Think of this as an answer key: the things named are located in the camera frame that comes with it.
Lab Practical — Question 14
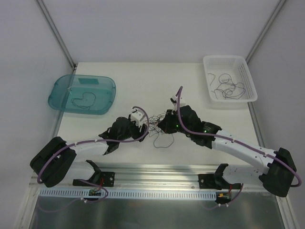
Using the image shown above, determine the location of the bundle of thin cables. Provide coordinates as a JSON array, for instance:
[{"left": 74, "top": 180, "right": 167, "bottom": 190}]
[{"left": 145, "top": 112, "right": 169, "bottom": 138}]

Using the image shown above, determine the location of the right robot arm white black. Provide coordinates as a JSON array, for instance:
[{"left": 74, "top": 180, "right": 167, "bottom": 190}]
[{"left": 157, "top": 105, "right": 296, "bottom": 197}]

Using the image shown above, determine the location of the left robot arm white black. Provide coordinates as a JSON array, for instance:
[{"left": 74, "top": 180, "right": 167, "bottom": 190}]
[{"left": 30, "top": 114, "right": 149, "bottom": 187}]

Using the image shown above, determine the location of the teal translucent plastic bin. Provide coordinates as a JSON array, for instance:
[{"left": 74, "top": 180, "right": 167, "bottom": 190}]
[{"left": 48, "top": 74, "right": 116, "bottom": 115}]

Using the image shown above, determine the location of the white perforated plastic basket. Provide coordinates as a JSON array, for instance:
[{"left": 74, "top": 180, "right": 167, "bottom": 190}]
[{"left": 203, "top": 55, "right": 258, "bottom": 109}]

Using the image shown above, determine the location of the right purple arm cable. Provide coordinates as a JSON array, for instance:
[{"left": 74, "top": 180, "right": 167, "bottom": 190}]
[{"left": 175, "top": 85, "right": 302, "bottom": 210}]

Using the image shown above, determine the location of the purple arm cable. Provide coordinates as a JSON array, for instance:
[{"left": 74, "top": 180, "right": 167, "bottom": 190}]
[
  {"left": 37, "top": 106, "right": 150, "bottom": 203},
  {"left": 175, "top": 85, "right": 302, "bottom": 210}
]

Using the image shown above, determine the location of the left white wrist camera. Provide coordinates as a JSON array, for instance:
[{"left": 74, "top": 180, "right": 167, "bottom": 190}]
[{"left": 130, "top": 108, "right": 145, "bottom": 127}]

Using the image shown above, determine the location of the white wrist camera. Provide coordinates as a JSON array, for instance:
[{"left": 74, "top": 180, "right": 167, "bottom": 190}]
[
  {"left": 170, "top": 95, "right": 187, "bottom": 111},
  {"left": 130, "top": 108, "right": 145, "bottom": 127}
]

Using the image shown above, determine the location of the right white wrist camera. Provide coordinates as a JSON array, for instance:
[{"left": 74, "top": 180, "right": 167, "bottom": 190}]
[{"left": 170, "top": 95, "right": 187, "bottom": 111}]

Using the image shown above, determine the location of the aluminium mounting rail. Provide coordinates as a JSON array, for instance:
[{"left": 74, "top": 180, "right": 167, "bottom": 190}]
[{"left": 30, "top": 162, "right": 286, "bottom": 191}]

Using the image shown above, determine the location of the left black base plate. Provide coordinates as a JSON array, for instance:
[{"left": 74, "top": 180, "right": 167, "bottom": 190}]
[{"left": 97, "top": 172, "right": 115, "bottom": 187}]

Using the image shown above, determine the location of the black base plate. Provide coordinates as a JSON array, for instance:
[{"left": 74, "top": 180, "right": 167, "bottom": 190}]
[
  {"left": 198, "top": 174, "right": 241, "bottom": 190},
  {"left": 97, "top": 172, "right": 115, "bottom": 187}
]

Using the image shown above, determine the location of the black cable in teal bin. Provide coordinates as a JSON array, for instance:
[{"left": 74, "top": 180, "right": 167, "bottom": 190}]
[{"left": 71, "top": 92, "right": 97, "bottom": 109}]

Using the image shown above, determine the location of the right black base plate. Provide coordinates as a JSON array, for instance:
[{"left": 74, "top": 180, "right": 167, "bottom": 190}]
[{"left": 198, "top": 174, "right": 241, "bottom": 190}]

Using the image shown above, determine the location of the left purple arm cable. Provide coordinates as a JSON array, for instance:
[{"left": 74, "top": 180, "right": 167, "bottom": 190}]
[{"left": 37, "top": 106, "right": 150, "bottom": 203}]

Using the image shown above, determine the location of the white slotted cable duct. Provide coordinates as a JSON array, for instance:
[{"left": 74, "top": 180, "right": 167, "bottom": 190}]
[{"left": 40, "top": 188, "right": 216, "bottom": 201}]

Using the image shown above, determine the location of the right aluminium frame post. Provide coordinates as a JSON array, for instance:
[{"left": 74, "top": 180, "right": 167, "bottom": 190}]
[{"left": 245, "top": 0, "right": 288, "bottom": 64}]

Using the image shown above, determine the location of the aluminium frame post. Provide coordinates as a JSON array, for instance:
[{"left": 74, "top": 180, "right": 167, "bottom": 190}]
[
  {"left": 35, "top": 0, "right": 77, "bottom": 71},
  {"left": 245, "top": 0, "right": 288, "bottom": 64}
]

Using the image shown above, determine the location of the left aluminium frame post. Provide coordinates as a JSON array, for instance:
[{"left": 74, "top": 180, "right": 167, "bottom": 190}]
[{"left": 35, "top": 0, "right": 77, "bottom": 71}]

